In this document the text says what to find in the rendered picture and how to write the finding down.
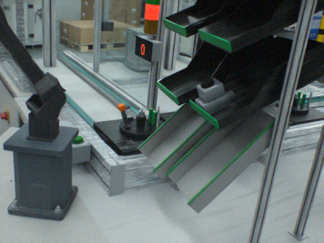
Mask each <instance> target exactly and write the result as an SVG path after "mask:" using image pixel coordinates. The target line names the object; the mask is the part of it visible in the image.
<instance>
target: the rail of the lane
mask: <svg viewBox="0 0 324 243"><path fill-rule="evenodd" d="M57 119H59V121H65V120H70V121H71V122H72V124H73V125H74V126H75V127H76V128H79V131H80V133H81V134H82V135H83V136H84V137H85V138H86V139H87V141H88V142H89V143H90V144H91V160H90V161H89V162H83V163H84V165H85V166H86V167H87V169H88V170H89V171H90V172H91V174H92V175H93V176H94V178H95V179H96V180H97V181H98V183H99V184H100V185H101V187H102V188H103V189H104V191H105V192H106V193H107V194H108V196H110V197H111V196H115V195H120V194H123V193H124V179H125V165H126V164H125V162H124V161H123V160H122V159H121V158H120V157H119V156H118V155H117V154H116V153H115V152H114V151H113V150H112V149H111V148H110V147H109V140H108V139H107V138H106V137H105V136H104V135H103V134H102V133H100V134H99V135H98V134H97V133H96V132H95V131H94V130H93V129H92V128H91V127H90V126H89V125H88V124H87V123H86V122H85V121H84V120H83V119H82V118H81V117H80V116H79V114H78V113H77V112H76V111H75V110H74V109H73V108H72V107H71V106H70V105H69V104H68V103H67V102H65V104H64V106H63V107H62V108H61V111H60V114H59V117H58V118H57Z"/></svg>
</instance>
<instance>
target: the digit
mask: <svg viewBox="0 0 324 243"><path fill-rule="evenodd" d="M146 46H147V42H146V41H144V40H141V39H140V50H139V55H140V56H141V57H143V58H146Z"/></svg>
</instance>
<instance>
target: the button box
mask: <svg viewBox="0 0 324 243"><path fill-rule="evenodd" d="M59 126H66V127H75V126H74V125H73V124H72V122H71V121H70V120H65V121H59ZM75 128H76V127H75ZM78 135H80V136H82V137H83V142H81V143H77V144H76V143H72V164H76V163H81V162H89V161H90V160H91V144H90V143H89V142H88V141H87V139H86V138H85V137H84V136H83V135H82V134H81V133H80V131H79V134H78Z"/></svg>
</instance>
